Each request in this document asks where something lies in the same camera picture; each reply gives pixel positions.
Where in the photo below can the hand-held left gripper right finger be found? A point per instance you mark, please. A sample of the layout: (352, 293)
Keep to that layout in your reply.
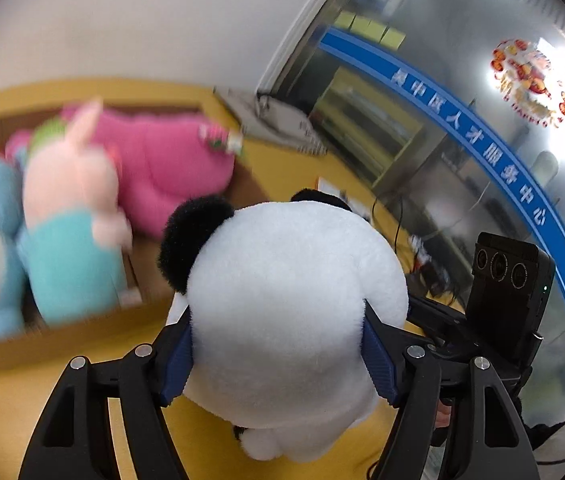
(377, 360)

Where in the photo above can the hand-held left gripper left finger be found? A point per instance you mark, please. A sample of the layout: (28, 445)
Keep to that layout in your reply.
(177, 360)

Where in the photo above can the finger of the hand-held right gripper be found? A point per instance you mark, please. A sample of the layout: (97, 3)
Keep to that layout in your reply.
(437, 317)

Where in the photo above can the brown cardboard box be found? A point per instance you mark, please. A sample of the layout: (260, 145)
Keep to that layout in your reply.
(62, 340)

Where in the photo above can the panda plush toy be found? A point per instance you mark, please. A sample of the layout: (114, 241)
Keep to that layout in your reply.
(287, 285)

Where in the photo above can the pink pig plush toy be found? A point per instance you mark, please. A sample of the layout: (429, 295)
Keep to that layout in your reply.
(72, 270)

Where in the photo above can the pink bear plush toy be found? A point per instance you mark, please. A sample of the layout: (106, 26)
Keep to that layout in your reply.
(172, 160)

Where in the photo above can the person's right hand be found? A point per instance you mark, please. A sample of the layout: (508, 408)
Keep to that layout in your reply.
(442, 412)

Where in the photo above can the blue window banner stripe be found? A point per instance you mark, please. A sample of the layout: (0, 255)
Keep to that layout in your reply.
(462, 125)

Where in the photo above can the shelf behind glass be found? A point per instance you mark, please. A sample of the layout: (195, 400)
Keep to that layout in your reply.
(362, 120)

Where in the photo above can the red window sticker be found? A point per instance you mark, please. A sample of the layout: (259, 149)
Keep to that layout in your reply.
(527, 80)

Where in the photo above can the grey crumpled sheet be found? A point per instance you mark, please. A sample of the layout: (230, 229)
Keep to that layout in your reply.
(272, 120)

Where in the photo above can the yellow sticky note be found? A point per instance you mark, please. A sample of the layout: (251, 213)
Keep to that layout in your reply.
(345, 20)
(393, 37)
(375, 31)
(362, 25)

